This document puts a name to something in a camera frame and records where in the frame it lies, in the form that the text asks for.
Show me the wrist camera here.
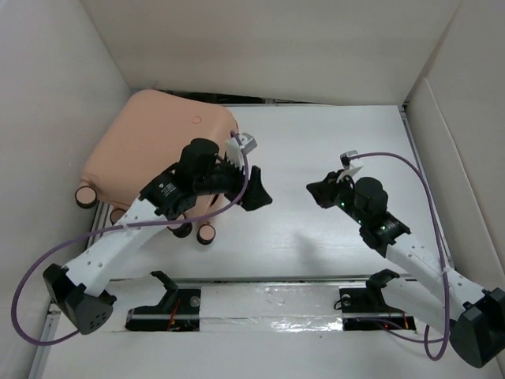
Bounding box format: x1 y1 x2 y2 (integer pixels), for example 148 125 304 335
337 150 363 182
225 133 257 168

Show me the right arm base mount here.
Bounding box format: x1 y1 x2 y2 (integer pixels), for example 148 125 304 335
334 269 417 332

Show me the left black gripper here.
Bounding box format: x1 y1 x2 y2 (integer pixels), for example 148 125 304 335
194 151 270 209

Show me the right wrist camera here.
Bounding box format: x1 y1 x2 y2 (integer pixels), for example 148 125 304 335
337 150 363 182

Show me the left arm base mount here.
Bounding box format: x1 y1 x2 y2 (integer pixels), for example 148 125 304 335
125 271 201 332

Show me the pink hard-shell suitcase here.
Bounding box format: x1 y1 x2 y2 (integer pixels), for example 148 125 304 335
74 89 238 223

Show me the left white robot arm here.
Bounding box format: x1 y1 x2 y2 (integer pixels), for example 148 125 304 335
43 133 272 335

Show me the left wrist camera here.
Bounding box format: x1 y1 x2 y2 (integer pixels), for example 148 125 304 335
225 133 257 168

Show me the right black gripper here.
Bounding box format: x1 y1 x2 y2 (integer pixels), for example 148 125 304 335
305 169 367 226

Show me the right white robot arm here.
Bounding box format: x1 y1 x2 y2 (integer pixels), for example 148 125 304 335
306 170 504 368

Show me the aluminium rail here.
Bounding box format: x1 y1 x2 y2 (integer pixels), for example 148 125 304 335
125 276 419 323

